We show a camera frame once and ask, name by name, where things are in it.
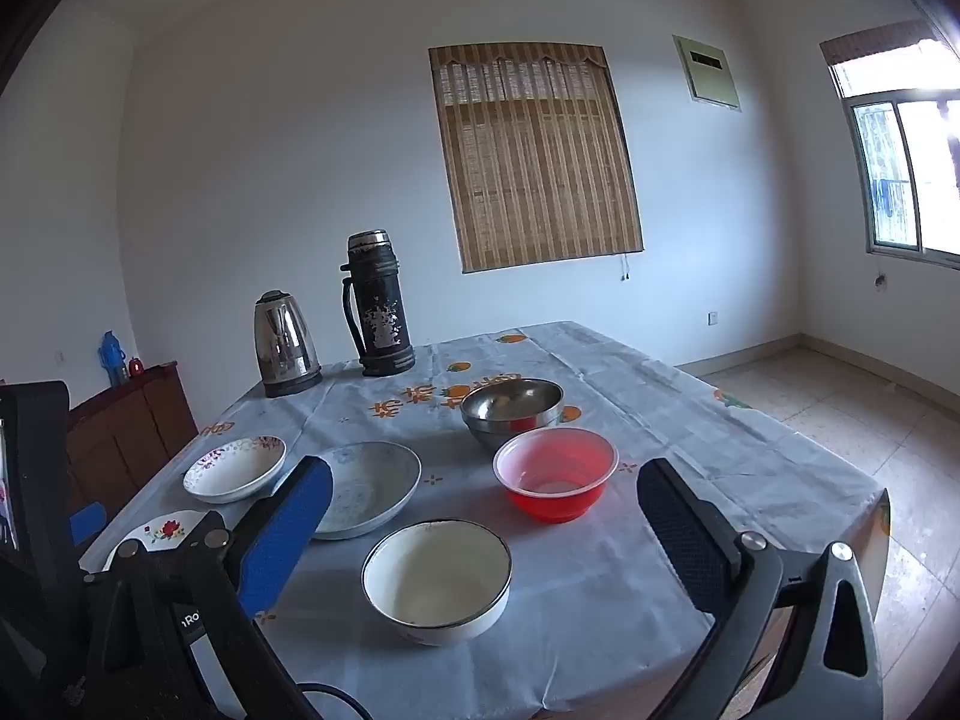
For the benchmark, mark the blue plastic bottle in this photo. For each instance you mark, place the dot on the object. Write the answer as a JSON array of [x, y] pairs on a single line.
[[112, 360]]

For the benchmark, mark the blue plastic object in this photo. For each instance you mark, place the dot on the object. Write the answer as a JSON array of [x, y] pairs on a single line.
[[88, 523]]

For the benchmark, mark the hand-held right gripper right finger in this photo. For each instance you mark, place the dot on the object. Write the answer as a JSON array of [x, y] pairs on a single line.
[[686, 532]]

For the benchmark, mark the white orange printed tablecloth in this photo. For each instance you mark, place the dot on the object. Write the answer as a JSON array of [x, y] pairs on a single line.
[[600, 615]]

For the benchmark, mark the stainless steel bowl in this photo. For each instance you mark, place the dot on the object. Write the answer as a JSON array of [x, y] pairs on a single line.
[[517, 431]]

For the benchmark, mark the white enamel bowl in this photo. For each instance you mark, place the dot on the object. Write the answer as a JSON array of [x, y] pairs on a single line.
[[435, 577]]

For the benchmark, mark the red flower white plate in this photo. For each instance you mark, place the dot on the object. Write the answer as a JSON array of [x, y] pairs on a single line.
[[161, 529]]

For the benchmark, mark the purple floral white plate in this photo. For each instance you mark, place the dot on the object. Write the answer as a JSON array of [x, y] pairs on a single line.
[[232, 465]]

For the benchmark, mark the red plastic bowl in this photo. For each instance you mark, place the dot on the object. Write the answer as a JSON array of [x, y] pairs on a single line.
[[555, 502]]

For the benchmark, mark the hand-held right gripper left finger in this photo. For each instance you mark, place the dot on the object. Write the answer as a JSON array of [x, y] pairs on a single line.
[[285, 532]]

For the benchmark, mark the pale green wall panel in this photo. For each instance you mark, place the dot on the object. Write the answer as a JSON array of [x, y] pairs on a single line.
[[709, 75]]

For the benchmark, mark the brown wooden cabinet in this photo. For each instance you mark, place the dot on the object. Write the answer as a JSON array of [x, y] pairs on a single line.
[[127, 427]]

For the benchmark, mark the short bamboo window blind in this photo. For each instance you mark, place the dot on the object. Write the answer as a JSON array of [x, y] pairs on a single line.
[[877, 41]]

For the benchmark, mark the stainless steel electric kettle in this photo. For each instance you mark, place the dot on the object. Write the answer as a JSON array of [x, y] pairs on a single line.
[[285, 345]]

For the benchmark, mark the worn black thermos flask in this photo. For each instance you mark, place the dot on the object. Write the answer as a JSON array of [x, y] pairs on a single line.
[[379, 315]]

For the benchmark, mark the large bamboo roller blind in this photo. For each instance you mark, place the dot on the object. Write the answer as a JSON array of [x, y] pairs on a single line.
[[540, 165]]

